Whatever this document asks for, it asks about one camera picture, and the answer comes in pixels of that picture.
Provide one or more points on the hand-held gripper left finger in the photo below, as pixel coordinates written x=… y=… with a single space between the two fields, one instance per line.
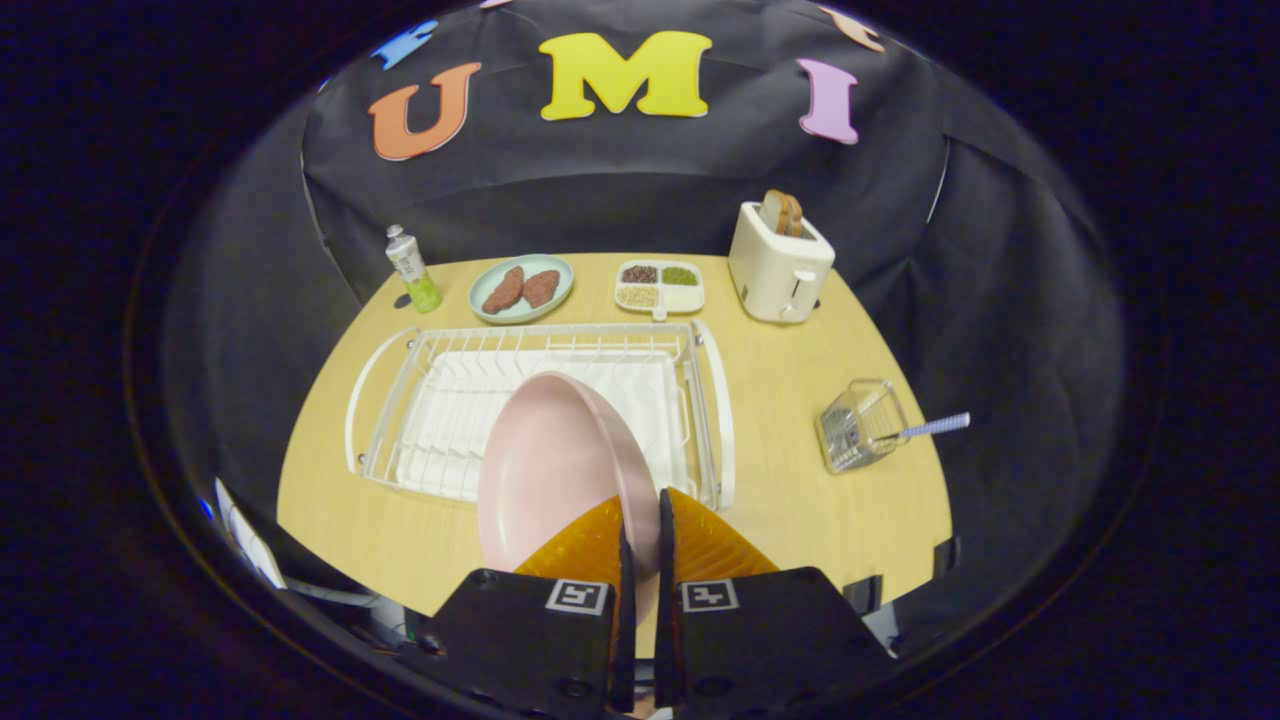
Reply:
x=626 y=650

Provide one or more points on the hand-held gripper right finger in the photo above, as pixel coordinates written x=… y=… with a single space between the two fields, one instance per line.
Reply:
x=666 y=650

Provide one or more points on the pink plate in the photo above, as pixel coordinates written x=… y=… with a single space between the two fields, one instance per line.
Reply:
x=550 y=470

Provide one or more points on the light green plate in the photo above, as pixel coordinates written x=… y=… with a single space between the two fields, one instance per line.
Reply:
x=512 y=316

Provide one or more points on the white drain tray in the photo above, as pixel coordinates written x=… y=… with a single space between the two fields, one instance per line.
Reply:
x=450 y=420

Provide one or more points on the white divided tray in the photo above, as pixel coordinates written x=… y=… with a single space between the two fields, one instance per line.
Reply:
x=685 y=298

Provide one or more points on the pile of beige grains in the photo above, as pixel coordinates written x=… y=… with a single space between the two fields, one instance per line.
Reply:
x=638 y=296

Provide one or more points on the brown meat piece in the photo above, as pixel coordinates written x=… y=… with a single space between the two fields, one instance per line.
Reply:
x=541 y=288
x=503 y=290

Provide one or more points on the pile of green beans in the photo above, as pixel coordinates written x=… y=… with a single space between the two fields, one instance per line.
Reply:
x=680 y=276

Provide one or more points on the pile of dark red beans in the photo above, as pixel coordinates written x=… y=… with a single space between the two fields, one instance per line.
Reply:
x=640 y=274

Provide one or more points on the white device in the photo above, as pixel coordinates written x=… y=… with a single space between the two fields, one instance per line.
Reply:
x=250 y=545

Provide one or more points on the white toaster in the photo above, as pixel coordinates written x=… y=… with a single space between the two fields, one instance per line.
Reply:
x=775 y=275

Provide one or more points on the clear bottle with green liquid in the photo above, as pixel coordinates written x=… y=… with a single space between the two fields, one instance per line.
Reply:
x=412 y=270

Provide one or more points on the brown toast slice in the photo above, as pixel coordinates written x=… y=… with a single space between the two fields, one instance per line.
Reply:
x=780 y=212

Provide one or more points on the black backdrop cloth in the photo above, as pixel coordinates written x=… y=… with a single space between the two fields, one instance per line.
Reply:
x=600 y=190

